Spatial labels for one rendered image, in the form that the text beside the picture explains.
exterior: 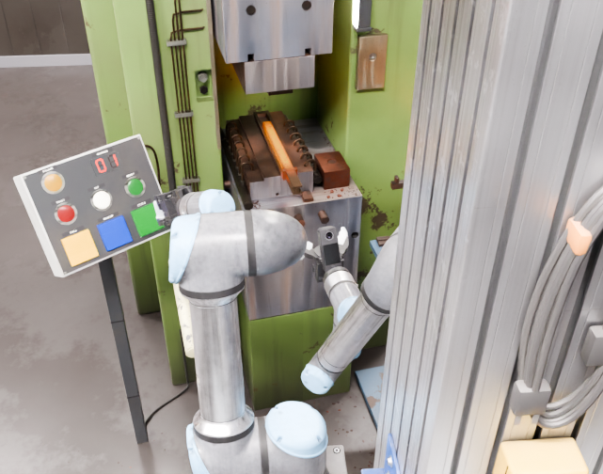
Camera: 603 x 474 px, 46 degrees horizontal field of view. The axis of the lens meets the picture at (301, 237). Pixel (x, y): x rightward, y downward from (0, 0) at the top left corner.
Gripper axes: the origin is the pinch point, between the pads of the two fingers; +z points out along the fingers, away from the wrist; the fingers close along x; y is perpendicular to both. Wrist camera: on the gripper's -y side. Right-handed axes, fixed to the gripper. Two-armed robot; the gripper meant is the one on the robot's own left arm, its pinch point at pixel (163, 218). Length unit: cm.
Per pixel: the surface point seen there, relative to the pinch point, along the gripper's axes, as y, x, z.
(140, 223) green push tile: -0.2, 2.7, 9.7
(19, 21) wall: 123, -93, 358
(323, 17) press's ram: 36, -55, -20
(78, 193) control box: 13.2, 15.1, 10.4
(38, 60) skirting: 95, -98, 368
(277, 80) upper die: 24, -43, -7
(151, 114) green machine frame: 26.6, -17.7, 23.3
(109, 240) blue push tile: -1.2, 12.4, 9.6
